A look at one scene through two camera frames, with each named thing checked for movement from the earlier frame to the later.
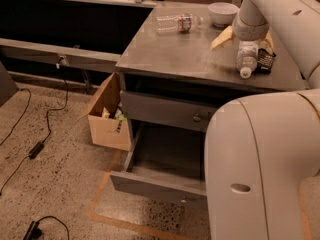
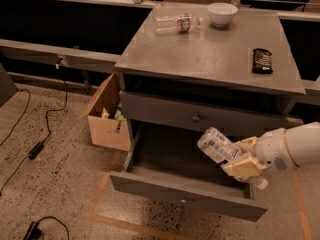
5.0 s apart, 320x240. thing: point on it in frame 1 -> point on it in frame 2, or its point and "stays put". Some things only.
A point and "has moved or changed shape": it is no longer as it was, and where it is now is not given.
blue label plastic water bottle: (247, 57) has moved or changed shape
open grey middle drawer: (167, 160) stays put
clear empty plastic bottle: (177, 23) stays put
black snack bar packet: (264, 61) stays put
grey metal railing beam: (57, 54) stays put
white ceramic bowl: (222, 14) stays put
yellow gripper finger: (267, 43) -> (245, 167)
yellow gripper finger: (225, 36) -> (247, 145)
